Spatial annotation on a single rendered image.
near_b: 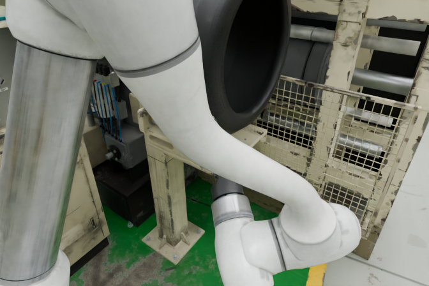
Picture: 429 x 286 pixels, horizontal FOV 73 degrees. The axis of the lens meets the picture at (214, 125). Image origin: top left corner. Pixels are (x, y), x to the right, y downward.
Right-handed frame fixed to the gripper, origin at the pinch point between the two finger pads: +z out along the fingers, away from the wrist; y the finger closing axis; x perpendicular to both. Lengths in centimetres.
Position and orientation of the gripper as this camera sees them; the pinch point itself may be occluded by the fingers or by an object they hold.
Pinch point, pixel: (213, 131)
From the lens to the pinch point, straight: 79.9
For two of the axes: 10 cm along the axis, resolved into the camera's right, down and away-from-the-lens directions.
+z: -1.8, -7.8, 6.0
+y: 2.9, 5.4, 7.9
